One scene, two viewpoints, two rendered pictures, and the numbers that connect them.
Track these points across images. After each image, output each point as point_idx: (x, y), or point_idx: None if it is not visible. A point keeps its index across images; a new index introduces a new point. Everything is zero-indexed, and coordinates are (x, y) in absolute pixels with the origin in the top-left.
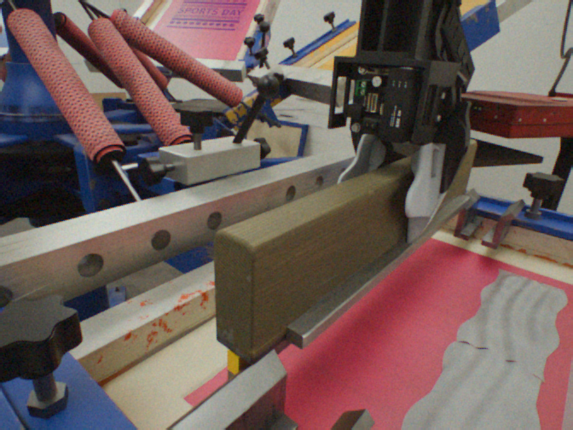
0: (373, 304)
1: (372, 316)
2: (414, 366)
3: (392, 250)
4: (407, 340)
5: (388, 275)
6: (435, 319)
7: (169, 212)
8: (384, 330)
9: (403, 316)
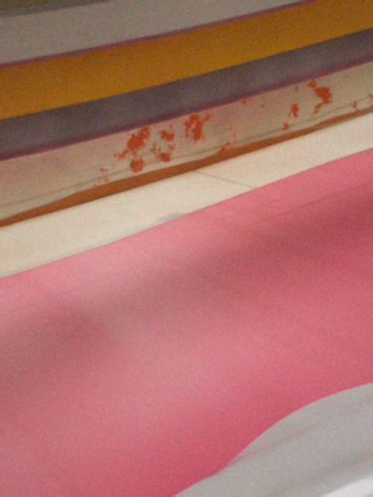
0: (170, 280)
1: (131, 308)
2: (110, 459)
3: (36, 5)
4: (174, 375)
5: (303, 213)
6: (355, 315)
7: None
8: (125, 346)
9: (237, 309)
